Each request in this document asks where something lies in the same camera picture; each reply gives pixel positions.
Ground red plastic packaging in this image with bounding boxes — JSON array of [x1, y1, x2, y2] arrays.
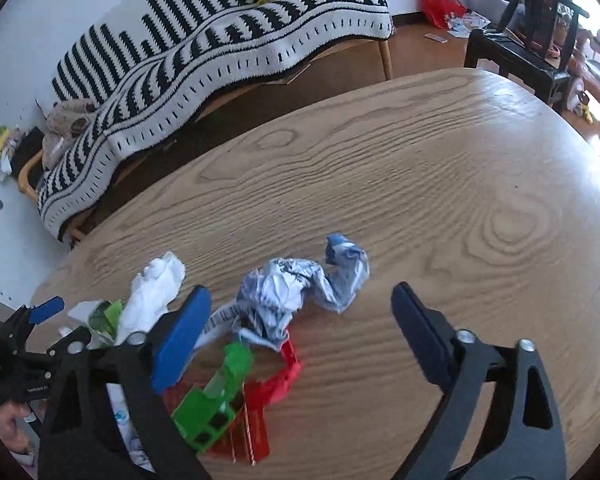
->
[[162, 340, 303, 463]]

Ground scattered papers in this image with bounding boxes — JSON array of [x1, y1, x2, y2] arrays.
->
[[447, 11, 491, 39]]

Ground green and white wrapper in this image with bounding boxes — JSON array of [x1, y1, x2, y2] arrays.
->
[[67, 299, 126, 351]]

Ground red plastic bag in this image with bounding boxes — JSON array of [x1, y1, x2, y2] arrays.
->
[[421, 0, 467, 28]]

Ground white blue printed wrapper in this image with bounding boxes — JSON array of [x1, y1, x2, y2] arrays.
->
[[107, 382, 156, 473]]

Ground black white striped blanket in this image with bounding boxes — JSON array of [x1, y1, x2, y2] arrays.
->
[[36, 0, 394, 243]]

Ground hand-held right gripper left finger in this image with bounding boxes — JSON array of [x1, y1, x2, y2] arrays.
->
[[37, 285, 213, 480]]

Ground black bag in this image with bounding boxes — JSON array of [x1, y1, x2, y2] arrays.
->
[[10, 127, 47, 177]]

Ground black wooden chair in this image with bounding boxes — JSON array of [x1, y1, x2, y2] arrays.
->
[[464, 0, 590, 111]]

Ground person's left hand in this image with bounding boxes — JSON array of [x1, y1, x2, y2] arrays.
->
[[0, 401, 34, 454]]

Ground brown plush toy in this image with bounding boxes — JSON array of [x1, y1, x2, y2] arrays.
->
[[42, 100, 99, 171]]

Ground green plastic packaging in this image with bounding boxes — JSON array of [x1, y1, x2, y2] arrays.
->
[[172, 342, 255, 453]]

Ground wooden sofa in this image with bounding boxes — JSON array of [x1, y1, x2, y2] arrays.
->
[[17, 0, 394, 243]]

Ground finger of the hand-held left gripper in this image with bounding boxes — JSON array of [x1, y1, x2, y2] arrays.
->
[[17, 326, 94, 368], [0, 296, 66, 347]]

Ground white plastic bag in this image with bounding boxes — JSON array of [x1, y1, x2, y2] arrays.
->
[[115, 251, 187, 346]]

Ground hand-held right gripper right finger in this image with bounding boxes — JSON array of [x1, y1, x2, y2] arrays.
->
[[391, 282, 568, 480]]

